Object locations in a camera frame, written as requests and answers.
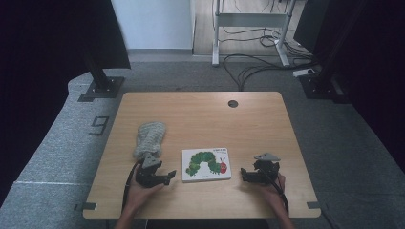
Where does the person's left hand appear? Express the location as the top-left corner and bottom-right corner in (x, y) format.
(126, 180), (165, 209)

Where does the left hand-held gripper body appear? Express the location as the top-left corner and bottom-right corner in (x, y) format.
(135, 153), (164, 189)

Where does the black stand with base plate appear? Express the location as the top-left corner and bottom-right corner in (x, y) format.
(83, 53), (126, 99)
(298, 47), (352, 104)

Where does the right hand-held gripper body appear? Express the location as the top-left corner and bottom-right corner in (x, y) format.
(252, 152), (282, 184)

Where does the white metal desk frame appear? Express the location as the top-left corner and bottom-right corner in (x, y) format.
(211, 0), (299, 68)

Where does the person's right hand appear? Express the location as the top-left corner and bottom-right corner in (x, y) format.
(256, 173), (287, 211)

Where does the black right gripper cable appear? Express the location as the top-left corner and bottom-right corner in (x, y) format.
(259, 166), (290, 216)

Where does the bundle of black floor cables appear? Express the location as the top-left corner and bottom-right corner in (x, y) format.
(221, 27), (319, 92)

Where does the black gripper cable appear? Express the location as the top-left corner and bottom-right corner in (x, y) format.
(121, 159), (142, 213)
(259, 166), (290, 216)

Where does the black panel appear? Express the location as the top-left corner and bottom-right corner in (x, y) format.
(293, 0), (338, 55)

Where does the white caterpillar picture book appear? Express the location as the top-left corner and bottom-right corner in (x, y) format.
(181, 147), (233, 183)

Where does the black curtain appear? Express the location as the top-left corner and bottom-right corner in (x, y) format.
(333, 0), (405, 175)
(0, 0), (87, 206)

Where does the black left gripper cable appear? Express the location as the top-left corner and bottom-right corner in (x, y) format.
(121, 159), (142, 213)

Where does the white power strip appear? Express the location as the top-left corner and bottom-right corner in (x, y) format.
(292, 68), (316, 78)

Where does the grey knitted cloth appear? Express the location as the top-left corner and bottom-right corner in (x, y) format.
(132, 121), (167, 161)

